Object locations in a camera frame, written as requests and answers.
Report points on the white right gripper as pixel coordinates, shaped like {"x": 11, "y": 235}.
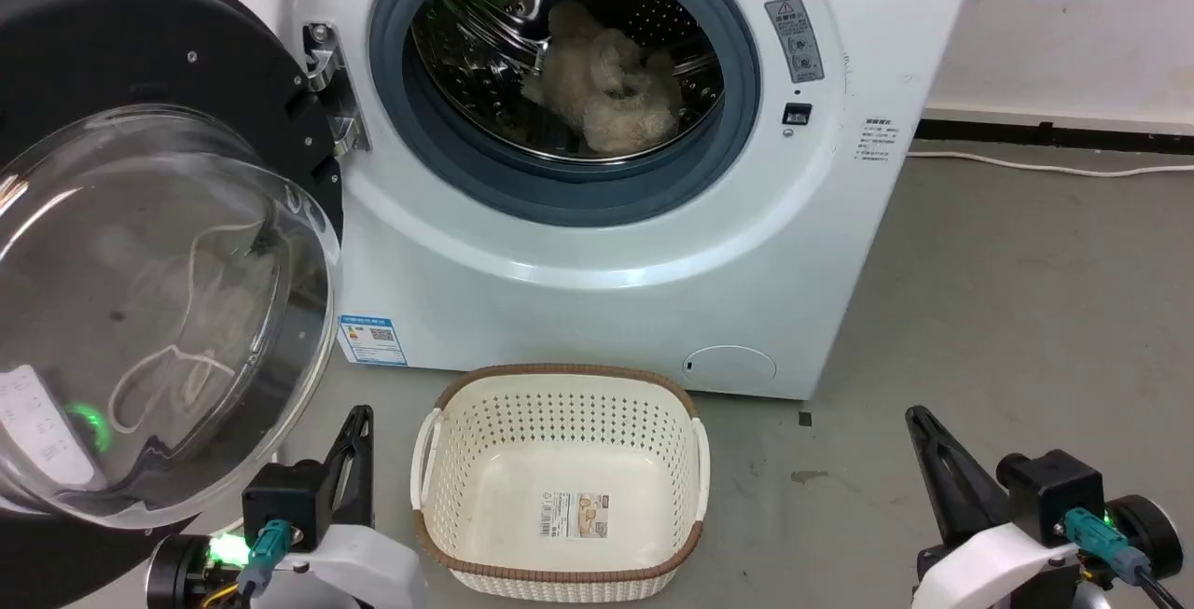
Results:
{"x": 993, "y": 567}

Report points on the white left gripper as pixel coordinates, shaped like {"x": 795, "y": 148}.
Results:
{"x": 359, "y": 567}

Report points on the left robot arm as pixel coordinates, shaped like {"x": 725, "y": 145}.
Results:
{"x": 182, "y": 572}

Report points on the white front-load washing machine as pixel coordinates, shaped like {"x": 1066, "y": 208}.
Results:
{"x": 597, "y": 245}

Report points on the metal door hinge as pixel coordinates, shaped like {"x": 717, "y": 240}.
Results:
{"x": 328, "y": 87}

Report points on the black door latch slot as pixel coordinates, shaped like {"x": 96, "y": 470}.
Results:
{"x": 797, "y": 114}

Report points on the washer door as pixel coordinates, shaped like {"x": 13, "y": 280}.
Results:
{"x": 121, "y": 59}

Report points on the blue energy label sticker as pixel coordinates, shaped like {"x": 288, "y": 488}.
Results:
{"x": 371, "y": 339}

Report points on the cream perforated laundry basket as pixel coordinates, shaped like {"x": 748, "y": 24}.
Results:
{"x": 560, "y": 460}

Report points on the paper label in basket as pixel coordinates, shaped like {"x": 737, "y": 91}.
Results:
{"x": 573, "y": 515}

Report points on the round filter cover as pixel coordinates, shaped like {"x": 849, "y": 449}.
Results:
{"x": 729, "y": 367}

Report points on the small text sticker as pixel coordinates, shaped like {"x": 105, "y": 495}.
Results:
{"x": 877, "y": 140}

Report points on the black baseboard strip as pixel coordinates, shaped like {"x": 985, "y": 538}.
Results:
{"x": 1054, "y": 134}

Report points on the beige plush toy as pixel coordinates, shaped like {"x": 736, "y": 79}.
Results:
{"x": 606, "y": 87}

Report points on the grey warning sticker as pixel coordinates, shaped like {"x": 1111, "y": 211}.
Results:
{"x": 795, "y": 38}

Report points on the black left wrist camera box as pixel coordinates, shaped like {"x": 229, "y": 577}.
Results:
{"x": 282, "y": 502}

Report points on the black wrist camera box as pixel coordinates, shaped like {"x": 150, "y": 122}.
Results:
{"x": 1049, "y": 497}
{"x": 282, "y": 502}

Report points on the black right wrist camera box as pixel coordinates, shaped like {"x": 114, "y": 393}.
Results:
{"x": 1049, "y": 497}

